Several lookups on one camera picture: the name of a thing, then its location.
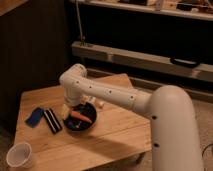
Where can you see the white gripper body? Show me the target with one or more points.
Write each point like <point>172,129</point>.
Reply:
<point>65,111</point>

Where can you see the orange pepper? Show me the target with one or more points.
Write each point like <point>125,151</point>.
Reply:
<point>80,116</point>

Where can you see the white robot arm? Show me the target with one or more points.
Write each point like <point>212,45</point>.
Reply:
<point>174,131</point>

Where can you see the black white striped block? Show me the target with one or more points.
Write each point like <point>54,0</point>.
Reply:
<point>52,121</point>

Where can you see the black bowl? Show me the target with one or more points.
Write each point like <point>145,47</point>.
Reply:
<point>77,125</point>

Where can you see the small white object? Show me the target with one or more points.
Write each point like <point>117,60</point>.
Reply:
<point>94,101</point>

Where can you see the blue sponge block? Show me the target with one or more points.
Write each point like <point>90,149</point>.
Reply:
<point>35,117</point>

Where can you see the wooden table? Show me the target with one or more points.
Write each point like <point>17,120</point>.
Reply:
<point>116,134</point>

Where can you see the metal pole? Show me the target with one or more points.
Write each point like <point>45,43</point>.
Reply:
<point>82,38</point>

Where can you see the long metal rail shelf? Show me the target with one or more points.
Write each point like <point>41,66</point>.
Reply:
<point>156,63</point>

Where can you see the black handle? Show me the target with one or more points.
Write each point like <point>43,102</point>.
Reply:
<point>184,63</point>

